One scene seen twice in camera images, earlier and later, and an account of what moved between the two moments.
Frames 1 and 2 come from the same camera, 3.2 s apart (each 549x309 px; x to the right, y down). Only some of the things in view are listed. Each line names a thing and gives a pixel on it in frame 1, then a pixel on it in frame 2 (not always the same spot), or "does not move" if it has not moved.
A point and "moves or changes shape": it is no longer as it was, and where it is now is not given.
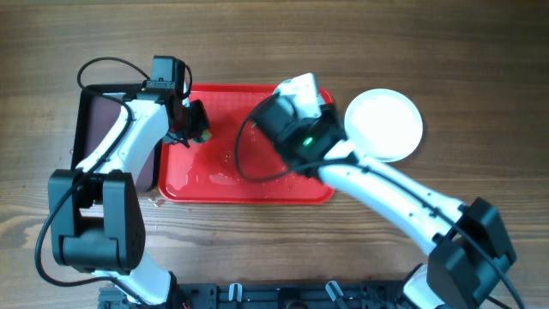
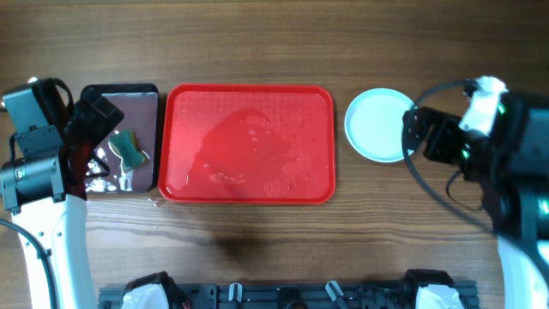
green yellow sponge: x=206 y=136 moves or changes shape
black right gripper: x=327 y=118 -> x=438 y=124
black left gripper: x=202 y=124 -> x=104 y=124
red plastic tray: x=208 y=173 does not move
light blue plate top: x=384 y=124 does not move
